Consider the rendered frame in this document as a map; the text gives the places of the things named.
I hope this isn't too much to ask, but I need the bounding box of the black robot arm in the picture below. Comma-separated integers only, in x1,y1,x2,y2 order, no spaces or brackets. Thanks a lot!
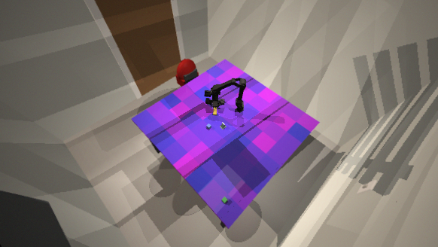
204,78,246,113

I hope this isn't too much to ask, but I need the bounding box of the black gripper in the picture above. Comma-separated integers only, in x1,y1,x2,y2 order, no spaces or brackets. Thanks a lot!
205,97,225,105

